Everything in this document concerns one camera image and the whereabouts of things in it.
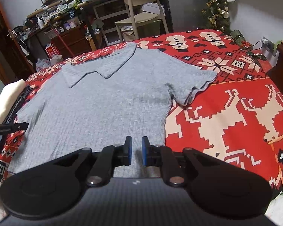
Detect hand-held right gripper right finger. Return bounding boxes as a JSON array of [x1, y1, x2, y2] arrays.
[[142, 136, 221, 187]]

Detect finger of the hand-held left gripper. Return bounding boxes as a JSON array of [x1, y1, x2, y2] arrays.
[[13, 122, 30, 131]]

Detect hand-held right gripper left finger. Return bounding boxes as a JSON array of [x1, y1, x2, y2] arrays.
[[52, 136, 133, 187]]

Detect grey knit polo shirt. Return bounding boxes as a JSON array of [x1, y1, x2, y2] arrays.
[[8, 42, 218, 178]]

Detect folded white sweater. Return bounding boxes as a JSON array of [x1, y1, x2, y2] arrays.
[[0, 79, 27, 123]]

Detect white plastic bag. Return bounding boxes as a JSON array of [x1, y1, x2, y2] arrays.
[[35, 58, 52, 73]]

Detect red cardboard box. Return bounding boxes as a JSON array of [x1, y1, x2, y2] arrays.
[[45, 43, 61, 60]]

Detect red printed blanket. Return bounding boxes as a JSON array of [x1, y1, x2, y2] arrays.
[[0, 29, 283, 192]]

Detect wooden door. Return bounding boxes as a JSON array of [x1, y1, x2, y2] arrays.
[[0, 0, 36, 86]]

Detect wooden drawer cabinet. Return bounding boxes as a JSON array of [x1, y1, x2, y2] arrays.
[[50, 25, 93, 60]]

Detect beige plastic chair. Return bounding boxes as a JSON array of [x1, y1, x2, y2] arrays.
[[115, 0, 170, 42]]

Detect small red bow gift box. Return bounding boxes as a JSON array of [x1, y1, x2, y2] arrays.
[[240, 41, 253, 51]]

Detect dark green gift box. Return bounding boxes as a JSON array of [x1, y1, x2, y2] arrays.
[[230, 29, 246, 46]]

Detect person's white knit sweater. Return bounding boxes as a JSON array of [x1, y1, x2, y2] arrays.
[[264, 192, 283, 225]]

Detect grey refrigerator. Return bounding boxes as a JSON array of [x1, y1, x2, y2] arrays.
[[164, 0, 209, 33]]

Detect small Christmas tree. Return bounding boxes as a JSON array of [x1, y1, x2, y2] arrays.
[[201, 0, 232, 34]]

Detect red handled broom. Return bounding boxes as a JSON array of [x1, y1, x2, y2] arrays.
[[47, 19, 74, 58]]

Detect black charger cable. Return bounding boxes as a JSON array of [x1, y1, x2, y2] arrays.
[[244, 40, 267, 60]]

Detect white wall charger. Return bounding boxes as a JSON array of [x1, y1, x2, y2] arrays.
[[261, 37, 274, 51]]

